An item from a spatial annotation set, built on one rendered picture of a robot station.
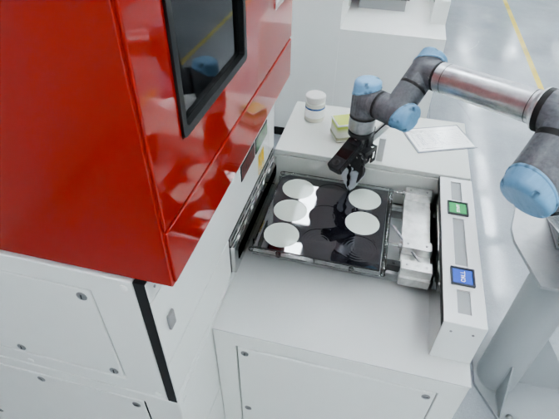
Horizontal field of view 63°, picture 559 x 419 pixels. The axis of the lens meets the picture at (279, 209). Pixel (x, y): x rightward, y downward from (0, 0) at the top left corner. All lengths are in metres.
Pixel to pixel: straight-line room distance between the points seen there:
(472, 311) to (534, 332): 0.76
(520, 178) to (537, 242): 0.61
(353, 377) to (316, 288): 0.24
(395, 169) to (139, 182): 1.01
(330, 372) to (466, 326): 0.35
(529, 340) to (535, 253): 0.45
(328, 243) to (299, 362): 0.32
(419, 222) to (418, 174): 0.16
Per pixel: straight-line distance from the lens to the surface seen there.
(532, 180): 1.00
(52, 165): 0.68
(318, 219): 1.33
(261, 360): 1.24
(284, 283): 1.26
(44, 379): 1.29
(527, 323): 1.85
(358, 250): 1.26
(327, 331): 1.18
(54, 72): 0.58
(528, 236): 1.60
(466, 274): 1.19
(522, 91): 1.12
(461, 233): 1.31
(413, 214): 1.44
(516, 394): 2.23
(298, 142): 1.54
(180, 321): 0.95
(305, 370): 1.22
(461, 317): 1.10
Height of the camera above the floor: 1.79
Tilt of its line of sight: 41 degrees down
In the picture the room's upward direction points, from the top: 1 degrees clockwise
